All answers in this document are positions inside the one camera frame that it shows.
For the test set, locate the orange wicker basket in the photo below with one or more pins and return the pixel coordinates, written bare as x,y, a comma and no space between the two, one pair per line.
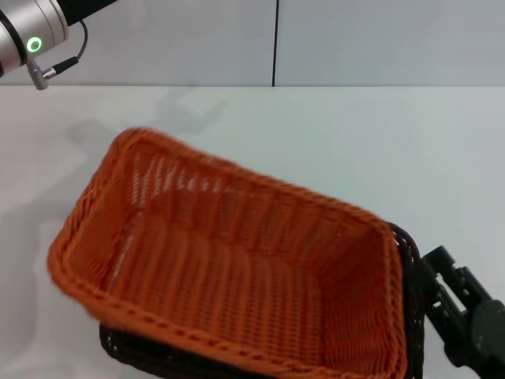
221,276

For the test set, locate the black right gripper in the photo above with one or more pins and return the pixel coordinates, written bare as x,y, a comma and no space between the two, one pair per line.
491,335

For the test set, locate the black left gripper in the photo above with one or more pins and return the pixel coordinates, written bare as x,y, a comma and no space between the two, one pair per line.
83,8

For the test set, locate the dark brown wicker basket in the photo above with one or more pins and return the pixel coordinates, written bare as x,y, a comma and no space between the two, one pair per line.
412,316

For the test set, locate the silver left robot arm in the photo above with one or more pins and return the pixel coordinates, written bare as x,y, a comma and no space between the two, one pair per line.
35,19

